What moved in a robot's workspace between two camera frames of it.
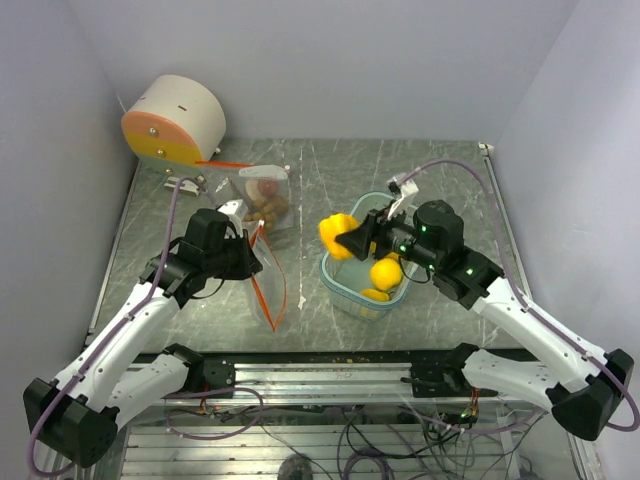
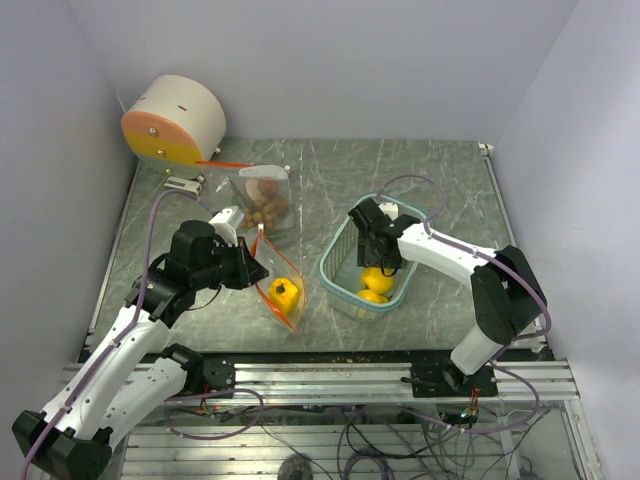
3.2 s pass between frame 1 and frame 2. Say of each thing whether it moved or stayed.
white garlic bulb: stayed
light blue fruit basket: stayed
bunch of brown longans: stayed
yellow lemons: moved
